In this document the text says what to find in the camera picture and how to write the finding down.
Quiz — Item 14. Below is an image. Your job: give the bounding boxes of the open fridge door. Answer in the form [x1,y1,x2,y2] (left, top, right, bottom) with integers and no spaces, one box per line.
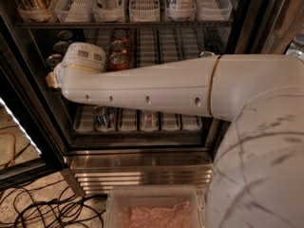
[0,17,65,191]

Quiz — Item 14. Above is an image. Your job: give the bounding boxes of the right glass fridge door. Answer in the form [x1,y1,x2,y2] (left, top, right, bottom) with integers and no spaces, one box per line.
[225,0,304,54]

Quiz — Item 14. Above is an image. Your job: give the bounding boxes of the black floor cables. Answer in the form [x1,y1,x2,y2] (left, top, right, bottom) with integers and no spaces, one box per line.
[0,178,105,228]

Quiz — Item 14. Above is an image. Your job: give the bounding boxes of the left clear plastic bin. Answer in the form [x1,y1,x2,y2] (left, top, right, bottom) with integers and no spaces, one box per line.
[104,185,205,228]

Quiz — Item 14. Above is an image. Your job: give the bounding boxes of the green soda can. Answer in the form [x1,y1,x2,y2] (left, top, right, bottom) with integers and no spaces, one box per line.
[199,51,216,58]

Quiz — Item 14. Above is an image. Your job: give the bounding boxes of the clear water bottle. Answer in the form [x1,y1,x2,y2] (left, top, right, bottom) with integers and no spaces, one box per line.
[141,111,158,128]

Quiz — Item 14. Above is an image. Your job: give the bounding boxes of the front red coca-cola can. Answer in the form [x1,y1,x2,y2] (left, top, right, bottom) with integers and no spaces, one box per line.
[109,53,128,71]

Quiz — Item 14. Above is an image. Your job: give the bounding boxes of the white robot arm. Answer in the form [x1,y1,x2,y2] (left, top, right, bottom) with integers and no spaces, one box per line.
[54,43,304,228]

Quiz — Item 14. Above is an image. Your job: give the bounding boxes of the blue pepsi can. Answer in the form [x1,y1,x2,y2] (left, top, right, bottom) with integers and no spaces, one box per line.
[46,54,63,67]
[53,41,69,53]
[58,29,76,43]

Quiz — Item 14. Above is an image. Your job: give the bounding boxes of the middle red coca-cola can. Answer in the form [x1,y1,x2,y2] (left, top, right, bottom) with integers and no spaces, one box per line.
[110,41,127,54]

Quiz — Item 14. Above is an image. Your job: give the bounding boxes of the orange floor cable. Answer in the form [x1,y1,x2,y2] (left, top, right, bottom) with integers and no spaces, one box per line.
[0,130,18,169]

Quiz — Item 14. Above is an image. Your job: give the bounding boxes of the blue can on bottom shelf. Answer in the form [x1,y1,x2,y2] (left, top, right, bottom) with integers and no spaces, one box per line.
[94,106,110,128]

